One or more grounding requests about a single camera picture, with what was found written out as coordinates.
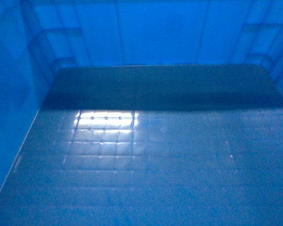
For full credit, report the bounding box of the blue plastic crate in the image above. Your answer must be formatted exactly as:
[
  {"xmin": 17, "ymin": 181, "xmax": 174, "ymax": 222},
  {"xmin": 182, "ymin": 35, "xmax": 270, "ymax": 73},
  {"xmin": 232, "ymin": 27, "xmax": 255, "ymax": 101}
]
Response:
[{"xmin": 0, "ymin": 0, "xmax": 283, "ymax": 226}]

